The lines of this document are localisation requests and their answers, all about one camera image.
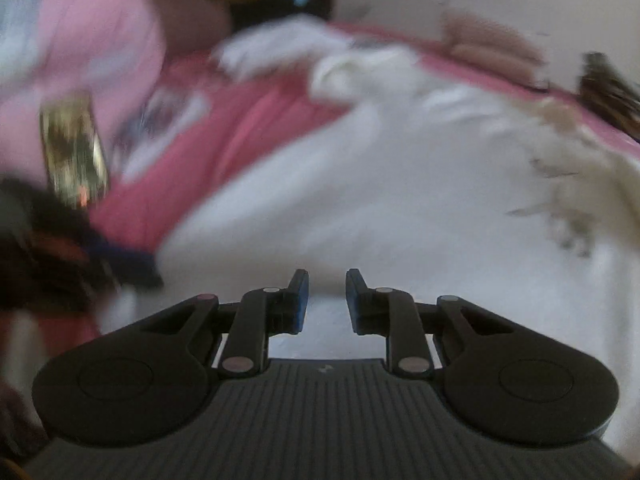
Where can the stack of dark folded clothes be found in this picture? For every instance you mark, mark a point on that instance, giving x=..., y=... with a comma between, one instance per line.
x=610, y=90

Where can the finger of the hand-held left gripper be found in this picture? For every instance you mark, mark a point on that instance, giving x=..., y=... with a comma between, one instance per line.
x=125, y=265

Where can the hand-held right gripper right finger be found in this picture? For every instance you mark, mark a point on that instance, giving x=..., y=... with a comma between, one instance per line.
x=356, y=300

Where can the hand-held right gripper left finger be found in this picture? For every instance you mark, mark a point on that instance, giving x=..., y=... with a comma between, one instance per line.
x=300, y=300

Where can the white thin garment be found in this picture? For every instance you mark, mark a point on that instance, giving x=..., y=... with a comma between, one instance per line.
x=280, y=45

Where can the brown pillow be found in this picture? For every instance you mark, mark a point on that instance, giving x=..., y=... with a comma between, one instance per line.
x=195, y=15

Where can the pink checked folded garment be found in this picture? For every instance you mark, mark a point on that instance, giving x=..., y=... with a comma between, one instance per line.
x=490, y=40

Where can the white fluffy blanket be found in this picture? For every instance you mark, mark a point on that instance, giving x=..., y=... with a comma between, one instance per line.
x=375, y=200

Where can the pink floral blanket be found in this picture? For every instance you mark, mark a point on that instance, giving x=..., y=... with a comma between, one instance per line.
x=225, y=130

